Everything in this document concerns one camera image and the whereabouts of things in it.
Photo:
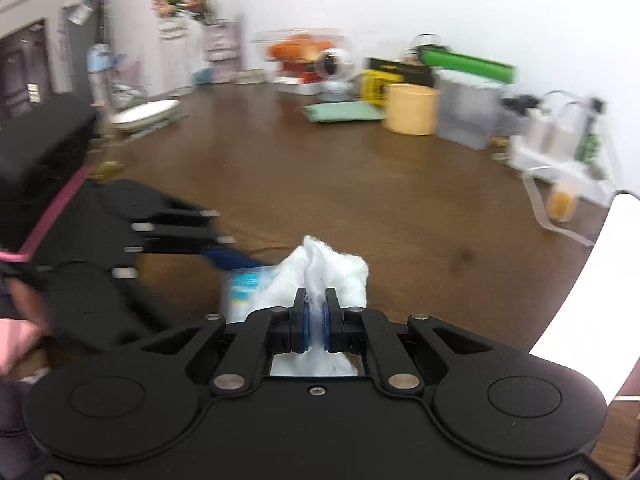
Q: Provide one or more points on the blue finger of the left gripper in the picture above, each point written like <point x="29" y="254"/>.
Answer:
<point x="225" y="258"/>

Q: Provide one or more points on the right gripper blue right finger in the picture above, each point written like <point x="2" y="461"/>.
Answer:
<point x="371" y="335"/>

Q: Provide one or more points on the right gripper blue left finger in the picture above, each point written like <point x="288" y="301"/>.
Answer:
<point x="272" y="339"/>

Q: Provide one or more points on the clear floss pick box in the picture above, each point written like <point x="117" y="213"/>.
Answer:
<point x="244" y="291"/>

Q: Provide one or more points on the white cotton wad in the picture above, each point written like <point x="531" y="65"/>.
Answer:
<point x="315" y="266"/>

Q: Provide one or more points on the clear container green lid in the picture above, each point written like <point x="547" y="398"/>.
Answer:
<point x="470" y="93"/>

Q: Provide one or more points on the person left hand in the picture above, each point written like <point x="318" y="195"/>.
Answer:
<point x="23" y="322"/>

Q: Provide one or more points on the glass bottle yellow liquid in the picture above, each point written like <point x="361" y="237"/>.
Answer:
<point x="104" y="156"/>

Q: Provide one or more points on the white plate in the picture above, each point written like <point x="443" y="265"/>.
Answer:
<point x="144" y="115"/>

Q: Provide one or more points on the small striped eraser block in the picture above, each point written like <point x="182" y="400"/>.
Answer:
<point x="253" y="76"/>

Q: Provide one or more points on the red white box stack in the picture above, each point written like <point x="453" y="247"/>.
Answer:
<point x="299" y="78"/>

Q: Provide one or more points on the green folded cloth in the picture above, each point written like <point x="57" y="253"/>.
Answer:
<point x="351" y="111"/>

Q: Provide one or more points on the glass jar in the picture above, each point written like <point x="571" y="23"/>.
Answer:
<point x="175" y="59"/>

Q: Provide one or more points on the clear box orange peels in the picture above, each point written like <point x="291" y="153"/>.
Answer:
<point x="297" y="44"/>

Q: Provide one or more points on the white astronaut figurine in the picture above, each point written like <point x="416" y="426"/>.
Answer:
<point x="335" y="67"/>

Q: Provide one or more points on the yellow black battery box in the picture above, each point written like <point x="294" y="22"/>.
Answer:
<point x="379" y="73"/>

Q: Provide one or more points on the yellow white plug cube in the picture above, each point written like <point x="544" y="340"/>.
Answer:
<point x="562" y="201"/>

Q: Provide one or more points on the white power strip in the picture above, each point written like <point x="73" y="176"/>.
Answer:
<point x="523" y="159"/>

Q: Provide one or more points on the green spray bottle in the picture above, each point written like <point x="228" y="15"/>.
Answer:
<point x="588" y="150"/>

